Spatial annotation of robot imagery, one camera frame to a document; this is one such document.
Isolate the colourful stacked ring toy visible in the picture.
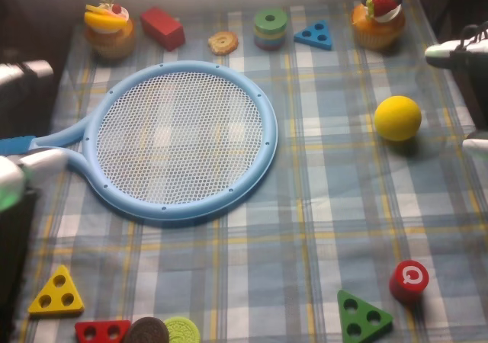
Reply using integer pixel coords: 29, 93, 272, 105
253, 7, 289, 52

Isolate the green triangle block with holes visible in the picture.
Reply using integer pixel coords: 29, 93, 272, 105
336, 289, 394, 343

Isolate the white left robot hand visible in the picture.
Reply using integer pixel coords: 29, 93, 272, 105
0, 59, 70, 213

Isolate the yellow triangle block with holes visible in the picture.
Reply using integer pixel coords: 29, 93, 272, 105
27, 264, 85, 317

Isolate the red trapezoid block with holes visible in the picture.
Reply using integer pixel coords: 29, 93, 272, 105
74, 319, 133, 343

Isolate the brown toy sandwich cookie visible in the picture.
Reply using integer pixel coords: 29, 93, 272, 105
124, 316, 171, 343

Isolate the light blue toy racket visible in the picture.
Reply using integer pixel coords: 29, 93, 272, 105
0, 59, 278, 228

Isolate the blue plaid tablecloth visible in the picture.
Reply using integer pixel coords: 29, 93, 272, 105
14, 0, 488, 343

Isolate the tan toy flower cookie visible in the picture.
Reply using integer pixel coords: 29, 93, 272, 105
207, 30, 240, 57

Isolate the toy cupcake with strawberries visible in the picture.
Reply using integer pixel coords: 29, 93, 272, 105
350, 0, 407, 51

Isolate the yellow foam ball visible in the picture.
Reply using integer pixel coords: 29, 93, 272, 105
373, 95, 423, 143

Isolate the red rectangular wooden block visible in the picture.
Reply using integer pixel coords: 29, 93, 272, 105
139, 7, 187, 53

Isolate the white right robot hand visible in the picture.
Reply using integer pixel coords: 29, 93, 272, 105
424, 24, 488, 154

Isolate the toy cupcake with orange slices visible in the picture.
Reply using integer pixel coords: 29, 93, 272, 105
82, 0, 137, 60

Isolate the red cylinder block white print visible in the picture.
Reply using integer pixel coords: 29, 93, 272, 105
388, 259, 430, 304

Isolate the blue triangle block with holes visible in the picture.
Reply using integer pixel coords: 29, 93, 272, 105
293, 19, 333, 52

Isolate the green toy sandwich cookie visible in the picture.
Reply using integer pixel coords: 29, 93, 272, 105
163, 316, 201, 343

